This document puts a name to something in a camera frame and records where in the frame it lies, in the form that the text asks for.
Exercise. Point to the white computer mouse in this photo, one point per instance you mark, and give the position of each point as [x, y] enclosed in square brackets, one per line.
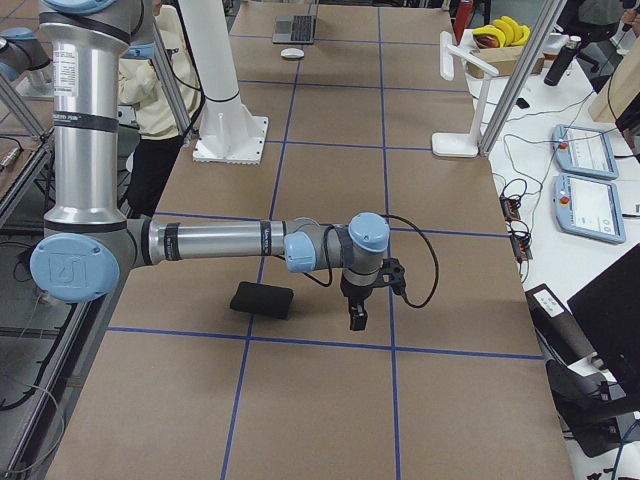
[292, 54]

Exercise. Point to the aluminium frame post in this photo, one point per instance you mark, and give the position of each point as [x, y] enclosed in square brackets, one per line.
[549, 13]

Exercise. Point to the black mouse pad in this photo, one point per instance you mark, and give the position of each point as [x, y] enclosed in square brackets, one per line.
[261, 299]

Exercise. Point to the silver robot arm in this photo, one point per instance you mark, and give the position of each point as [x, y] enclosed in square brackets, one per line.
[21, 51]
[90, 246]

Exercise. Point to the black monitor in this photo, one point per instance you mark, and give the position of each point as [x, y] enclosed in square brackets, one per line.
[607, 311]

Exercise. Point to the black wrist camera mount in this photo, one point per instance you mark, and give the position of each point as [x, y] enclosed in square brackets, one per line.
[391, 274]

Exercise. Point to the blue teach pendant far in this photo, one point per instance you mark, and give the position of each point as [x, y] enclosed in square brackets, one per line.
[584, 151]

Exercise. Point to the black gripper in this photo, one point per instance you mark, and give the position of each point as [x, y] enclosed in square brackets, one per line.
[354, 294]

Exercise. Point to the black water bottle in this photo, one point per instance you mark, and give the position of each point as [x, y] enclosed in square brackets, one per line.
[562, 61]

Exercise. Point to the blue teach pendant near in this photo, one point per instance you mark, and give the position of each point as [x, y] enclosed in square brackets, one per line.
[588, 207]

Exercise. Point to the yellow banana bunch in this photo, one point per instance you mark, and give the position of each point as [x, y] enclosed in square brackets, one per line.
[502, 32]

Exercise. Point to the black office chair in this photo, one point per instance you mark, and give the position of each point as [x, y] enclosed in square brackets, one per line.
[597, 411]

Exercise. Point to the person in cream sweater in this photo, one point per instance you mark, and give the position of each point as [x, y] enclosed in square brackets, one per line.
[160, 140]

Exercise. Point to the silver laptop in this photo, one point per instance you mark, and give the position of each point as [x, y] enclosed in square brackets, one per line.
[294, 29]

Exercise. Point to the cardboard box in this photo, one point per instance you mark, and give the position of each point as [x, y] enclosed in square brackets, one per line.
[503, 59]

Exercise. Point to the white camera pole base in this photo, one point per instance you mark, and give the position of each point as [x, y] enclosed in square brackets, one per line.
[228, 132]

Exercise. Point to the blue teach pendant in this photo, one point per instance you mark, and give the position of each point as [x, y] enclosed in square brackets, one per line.
[588, 207]
[584, 151]

